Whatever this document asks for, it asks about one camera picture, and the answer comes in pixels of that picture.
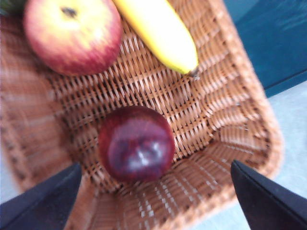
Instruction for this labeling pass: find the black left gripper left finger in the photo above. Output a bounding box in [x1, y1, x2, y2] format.
[0, 162, 83, 230]

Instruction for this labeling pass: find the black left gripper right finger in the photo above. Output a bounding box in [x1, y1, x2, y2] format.
[230, 160, 307, 230]

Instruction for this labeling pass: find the dark red plum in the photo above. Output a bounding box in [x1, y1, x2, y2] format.
[98, 105, 176, 183]

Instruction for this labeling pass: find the brown wicker basket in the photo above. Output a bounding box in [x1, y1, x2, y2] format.
[0, 0, 285, 230]

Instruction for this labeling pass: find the dark rectangular tray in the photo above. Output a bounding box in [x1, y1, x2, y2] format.
[222, 0, 307, 92]

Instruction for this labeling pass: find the red yellow apple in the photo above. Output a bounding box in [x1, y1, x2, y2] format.
[23, 0, 123, 76]

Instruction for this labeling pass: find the yellow banana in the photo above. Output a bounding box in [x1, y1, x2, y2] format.
[112, 0, 200, 78]

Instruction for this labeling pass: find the dark green vegetable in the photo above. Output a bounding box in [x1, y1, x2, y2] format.
[0, 0, 26, 16]

